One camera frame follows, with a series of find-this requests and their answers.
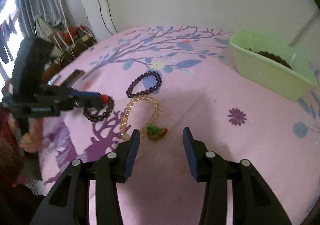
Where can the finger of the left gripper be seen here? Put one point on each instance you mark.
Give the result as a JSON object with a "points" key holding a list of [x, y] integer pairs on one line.
{"points": [[84, 99]]}

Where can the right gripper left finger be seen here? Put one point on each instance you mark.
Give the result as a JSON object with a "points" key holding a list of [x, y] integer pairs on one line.
{"points": [[131, 150]]}

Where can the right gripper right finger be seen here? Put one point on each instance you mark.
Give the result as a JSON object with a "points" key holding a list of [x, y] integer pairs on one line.
{"points": [[190, 149]]}

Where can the left hand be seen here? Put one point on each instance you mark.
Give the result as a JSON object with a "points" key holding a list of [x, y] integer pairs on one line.
{"points": [[32, 140]]}

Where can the cluttered side shelf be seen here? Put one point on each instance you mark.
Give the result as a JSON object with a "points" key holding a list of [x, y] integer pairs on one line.
{"points": [[69, 43]]}

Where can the red patterned sleeve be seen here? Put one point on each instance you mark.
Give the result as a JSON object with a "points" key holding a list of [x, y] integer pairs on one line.
{"points": [[11, 160]]}

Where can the grey striped curtain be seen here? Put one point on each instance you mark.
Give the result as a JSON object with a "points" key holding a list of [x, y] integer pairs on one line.
{"points": [[40, 0]]}

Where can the green plastic basin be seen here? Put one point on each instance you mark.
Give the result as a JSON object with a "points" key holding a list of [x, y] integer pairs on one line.
{"points": [[272, 64]]}

